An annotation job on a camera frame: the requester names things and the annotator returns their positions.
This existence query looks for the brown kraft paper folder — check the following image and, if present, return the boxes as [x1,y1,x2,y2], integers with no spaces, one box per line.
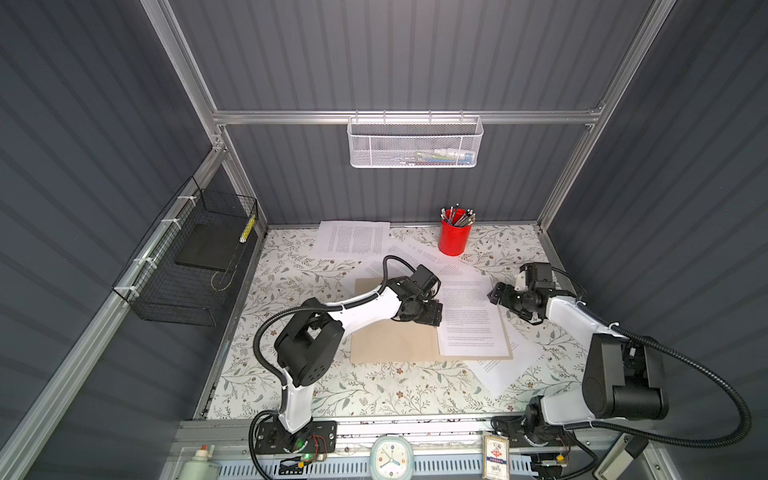
[350,277,515,366]

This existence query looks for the printed paper sheet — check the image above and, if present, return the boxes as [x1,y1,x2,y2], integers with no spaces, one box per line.
[437,276,510,359]
[312,221,390,260]

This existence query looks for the large front printed sheet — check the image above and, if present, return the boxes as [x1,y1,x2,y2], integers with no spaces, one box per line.
[466,327,544,398]

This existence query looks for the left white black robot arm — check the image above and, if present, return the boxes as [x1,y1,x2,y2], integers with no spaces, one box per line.
[274,267,443,434]

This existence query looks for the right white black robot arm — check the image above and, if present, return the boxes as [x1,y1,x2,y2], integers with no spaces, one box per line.
[488,282,669,446]

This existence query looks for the red pen cup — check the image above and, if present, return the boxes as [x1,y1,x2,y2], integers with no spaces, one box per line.
[438,206,476,256]

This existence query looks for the white desk clock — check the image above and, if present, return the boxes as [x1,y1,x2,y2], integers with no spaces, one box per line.
[369,436,415,480]

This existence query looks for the small card box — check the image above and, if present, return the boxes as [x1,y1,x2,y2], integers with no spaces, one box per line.
[482,434,510,480]

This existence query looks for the black white stapler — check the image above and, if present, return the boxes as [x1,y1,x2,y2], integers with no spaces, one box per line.
[593,433,649,480]

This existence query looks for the yellow marker in basket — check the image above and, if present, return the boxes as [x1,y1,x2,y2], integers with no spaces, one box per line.
[238,215,257,244]

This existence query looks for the black notebook in basket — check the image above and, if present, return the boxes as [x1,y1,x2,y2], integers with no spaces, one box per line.
[174,223,242,272]

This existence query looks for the white glue bottle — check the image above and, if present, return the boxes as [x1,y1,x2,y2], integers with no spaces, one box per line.
[177,445,220,480]

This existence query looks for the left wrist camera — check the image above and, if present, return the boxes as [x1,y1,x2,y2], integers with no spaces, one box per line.
[409,265,441,298]

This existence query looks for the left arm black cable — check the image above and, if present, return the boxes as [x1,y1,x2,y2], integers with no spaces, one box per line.
[247,254,418,480]

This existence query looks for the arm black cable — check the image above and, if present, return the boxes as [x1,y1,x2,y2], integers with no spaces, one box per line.
[551,266,752,450]
[247,254,418,480]

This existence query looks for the white wire mesh basket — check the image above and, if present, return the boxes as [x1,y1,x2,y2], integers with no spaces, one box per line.
[346,116,484,169]

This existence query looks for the black wire basket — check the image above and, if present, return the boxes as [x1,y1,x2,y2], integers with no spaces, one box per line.
[113,179,259,327]

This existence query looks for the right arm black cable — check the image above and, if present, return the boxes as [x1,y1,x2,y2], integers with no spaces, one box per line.
[551,266,752,450]

